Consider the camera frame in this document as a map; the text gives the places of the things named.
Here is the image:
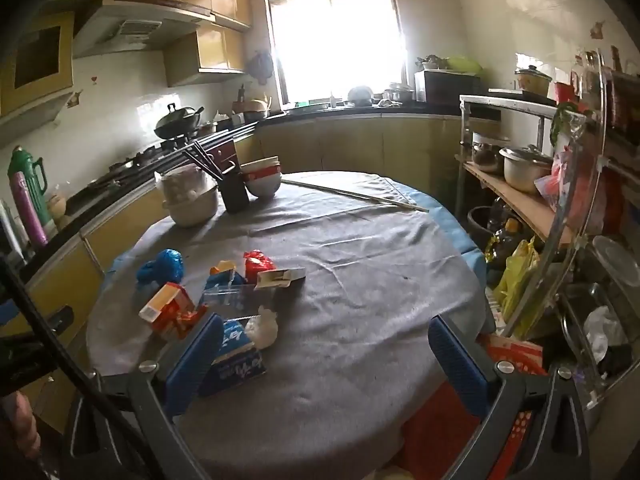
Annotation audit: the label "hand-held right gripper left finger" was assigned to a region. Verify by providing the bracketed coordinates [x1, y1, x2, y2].
[62, 312, 226, 480]

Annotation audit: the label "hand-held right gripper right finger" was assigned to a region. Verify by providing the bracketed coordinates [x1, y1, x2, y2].
[427, 315, 591, 480]

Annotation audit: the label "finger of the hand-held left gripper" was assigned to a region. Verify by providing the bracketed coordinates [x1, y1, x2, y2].
[24, 306, 76, 337]

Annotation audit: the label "blue cigarette box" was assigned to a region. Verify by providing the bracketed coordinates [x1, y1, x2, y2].
[200, 317, 268, 396]

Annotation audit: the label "orange carton box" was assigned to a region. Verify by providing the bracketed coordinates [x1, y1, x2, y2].
[139, 282, 197, 341]

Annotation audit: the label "clear plastic package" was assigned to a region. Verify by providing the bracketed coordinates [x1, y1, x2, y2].
[200, 282, 263, 311]

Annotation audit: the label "white tissue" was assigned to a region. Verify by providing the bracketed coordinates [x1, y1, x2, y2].
[244, 305, 279, 348]

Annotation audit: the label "red plastic basket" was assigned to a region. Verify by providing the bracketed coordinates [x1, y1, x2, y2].
[397, 335, 551, 480]

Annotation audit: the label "blue and yellow packet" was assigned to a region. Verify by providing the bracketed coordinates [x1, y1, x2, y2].
[209, 260, 246, 286]

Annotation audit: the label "blue plastic bag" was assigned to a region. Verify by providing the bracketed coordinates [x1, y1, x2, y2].
[136, 248, 185, 287]

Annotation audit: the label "tan small cardboard box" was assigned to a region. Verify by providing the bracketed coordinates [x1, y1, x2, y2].
[255, 267, 307, 291]

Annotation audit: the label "person's left hand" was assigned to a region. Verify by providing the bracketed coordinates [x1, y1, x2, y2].
[0, 390, 43, 461]

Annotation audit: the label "yellow plastic bag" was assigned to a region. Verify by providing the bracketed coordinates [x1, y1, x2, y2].
[492, 240, 543, 336]

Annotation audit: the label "purple thermos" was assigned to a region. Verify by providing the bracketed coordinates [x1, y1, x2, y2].
[11, 170, 50, 248]

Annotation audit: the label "tan small jar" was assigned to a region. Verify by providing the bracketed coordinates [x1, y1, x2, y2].
[47, 185, 76, 231]

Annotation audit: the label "oil bottle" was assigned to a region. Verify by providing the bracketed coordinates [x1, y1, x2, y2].
[485, 220, 523, 266]

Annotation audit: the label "grey tablecloth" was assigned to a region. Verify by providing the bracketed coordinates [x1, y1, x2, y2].
[85, 170, 496, 480]

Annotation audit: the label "black bucket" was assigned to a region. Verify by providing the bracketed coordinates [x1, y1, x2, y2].
[467, 205, 501, 251]

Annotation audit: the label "large white bowl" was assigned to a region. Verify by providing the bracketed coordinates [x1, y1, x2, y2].
[162, 187, 221, 228]

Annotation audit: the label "green thermos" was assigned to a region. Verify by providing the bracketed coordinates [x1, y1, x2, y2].
[7, 146, 51, 231]

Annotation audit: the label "steel dish rack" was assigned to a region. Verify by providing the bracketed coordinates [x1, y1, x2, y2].
[555, 235, 640, 411]

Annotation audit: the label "metal and wood rack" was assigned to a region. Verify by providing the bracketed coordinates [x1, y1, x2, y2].
[454, 92, 640, 261]

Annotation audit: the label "black chopstick holder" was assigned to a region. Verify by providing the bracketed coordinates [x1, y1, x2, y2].
[218, 164, 250, 213]

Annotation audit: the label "plastic-bagged bowl stack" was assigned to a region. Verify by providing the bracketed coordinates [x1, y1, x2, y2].
[155, 164, 218, 201]

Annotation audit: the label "gas stove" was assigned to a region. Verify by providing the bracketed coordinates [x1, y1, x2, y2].
[87, 140, 201, 191]

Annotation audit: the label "red banded white bowl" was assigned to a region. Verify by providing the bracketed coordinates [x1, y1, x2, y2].
[242, 165, 283, 199]

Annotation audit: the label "long thin wooden stick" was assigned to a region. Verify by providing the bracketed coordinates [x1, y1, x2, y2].
[281, 178, 431, 212]

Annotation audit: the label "steel pot with lid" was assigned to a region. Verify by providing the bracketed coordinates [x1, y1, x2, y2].
[500, 145, 553, 193]

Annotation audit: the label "small dark steel pot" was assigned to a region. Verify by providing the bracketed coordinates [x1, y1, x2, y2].
[471, 142, 503, 173]

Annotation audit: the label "red and white plastic bag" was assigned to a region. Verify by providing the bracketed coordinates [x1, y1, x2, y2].
[535, 145, 581, 201]

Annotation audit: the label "maroon appliance front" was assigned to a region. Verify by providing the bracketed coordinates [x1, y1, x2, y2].
[200, 139, 241, 171]

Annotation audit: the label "black wok with lid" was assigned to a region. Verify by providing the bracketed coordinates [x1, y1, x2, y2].
[154, 102, 206, 141]

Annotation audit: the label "clear curved panel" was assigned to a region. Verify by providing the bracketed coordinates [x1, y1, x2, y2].
[500, 47, 616, 341]

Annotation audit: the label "yellow cabinet with dark window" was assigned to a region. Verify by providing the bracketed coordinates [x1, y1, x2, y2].
[0, 10, 76, 136]

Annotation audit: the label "black induction cooker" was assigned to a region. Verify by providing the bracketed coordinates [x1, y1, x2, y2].
[487, 88, 558, 106]

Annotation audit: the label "black countertop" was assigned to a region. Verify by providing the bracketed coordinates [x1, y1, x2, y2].
[0, 102, 463, 281]

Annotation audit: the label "microwave oven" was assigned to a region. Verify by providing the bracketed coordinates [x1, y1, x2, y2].
[414, 70, 483, 106]

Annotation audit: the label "steel pots by microwave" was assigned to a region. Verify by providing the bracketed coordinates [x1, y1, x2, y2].
[385, 82, 416, 103]

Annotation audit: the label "enamel pot with lid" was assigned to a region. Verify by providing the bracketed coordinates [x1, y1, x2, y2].
[515, 64, 553, 96]

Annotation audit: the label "green basin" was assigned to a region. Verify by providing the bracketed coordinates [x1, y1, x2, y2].
[445, 56, 483, 75]

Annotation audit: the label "round hanging strainer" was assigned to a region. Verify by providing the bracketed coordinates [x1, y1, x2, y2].
[247, 50, 275, 86]

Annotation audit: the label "grey range hood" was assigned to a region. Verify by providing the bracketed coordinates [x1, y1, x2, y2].
[42, 0, 216, 58]

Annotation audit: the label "window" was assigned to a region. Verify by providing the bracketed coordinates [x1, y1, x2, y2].
[260, 0, 408, 106]

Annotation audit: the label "black cable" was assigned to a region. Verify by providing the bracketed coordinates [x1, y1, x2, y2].
[0, 255, 168, 480]

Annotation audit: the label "small yellow wall cabinet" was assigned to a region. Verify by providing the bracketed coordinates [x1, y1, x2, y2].
[165, 25, 247, 88]

